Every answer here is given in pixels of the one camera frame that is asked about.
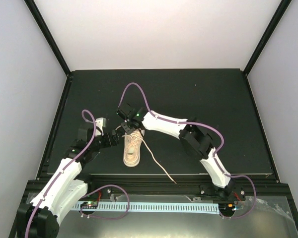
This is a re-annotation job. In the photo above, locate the white shoelace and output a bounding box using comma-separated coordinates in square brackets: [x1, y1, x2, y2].
[115, 126, 177, 184]

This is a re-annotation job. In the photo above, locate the white beige sneaker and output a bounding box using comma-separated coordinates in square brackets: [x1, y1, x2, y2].
[123, 129, 145, 167]

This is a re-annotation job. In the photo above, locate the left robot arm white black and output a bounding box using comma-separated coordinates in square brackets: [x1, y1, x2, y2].
[16, 122, 124, 238]

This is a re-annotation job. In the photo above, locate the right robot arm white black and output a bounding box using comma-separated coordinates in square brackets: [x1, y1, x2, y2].
[116, 103, 236, 201]

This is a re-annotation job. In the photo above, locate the left small circuit board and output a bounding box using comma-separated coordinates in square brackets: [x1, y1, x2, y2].
[80, 201, 98, 209]

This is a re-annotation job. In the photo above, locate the small circuit board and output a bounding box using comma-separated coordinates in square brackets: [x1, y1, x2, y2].
[80, 201, 98, 209]
[219, 203, 244, 212]

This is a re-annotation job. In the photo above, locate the right small circuit board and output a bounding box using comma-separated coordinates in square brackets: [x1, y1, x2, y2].
[219, 203, 244, 212]

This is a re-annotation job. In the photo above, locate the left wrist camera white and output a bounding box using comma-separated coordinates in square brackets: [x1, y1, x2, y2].
[94, 118, 107, 137]

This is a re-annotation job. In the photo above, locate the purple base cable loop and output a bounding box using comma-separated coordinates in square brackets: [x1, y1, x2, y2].
[79, 183, 130, 220]

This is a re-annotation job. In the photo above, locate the light blue slotted cable duct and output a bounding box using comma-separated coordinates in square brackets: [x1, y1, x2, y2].
[71, 201, 220, 215]

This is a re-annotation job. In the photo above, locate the black front frame rail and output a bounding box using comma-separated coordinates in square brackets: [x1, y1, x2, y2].
[27, 173, 289, 199]

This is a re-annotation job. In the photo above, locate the black aluminium frame left post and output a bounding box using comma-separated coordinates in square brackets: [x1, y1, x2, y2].
[24, 0, 71, 76]

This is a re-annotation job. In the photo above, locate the black aluminium frame post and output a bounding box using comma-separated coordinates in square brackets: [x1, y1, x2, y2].
[243, 0, 292, 76]
[24, 0, 71, 76]

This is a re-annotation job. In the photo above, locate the black aluminium frame right post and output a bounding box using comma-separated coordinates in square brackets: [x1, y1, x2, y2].
[243, 0, 292, 76]

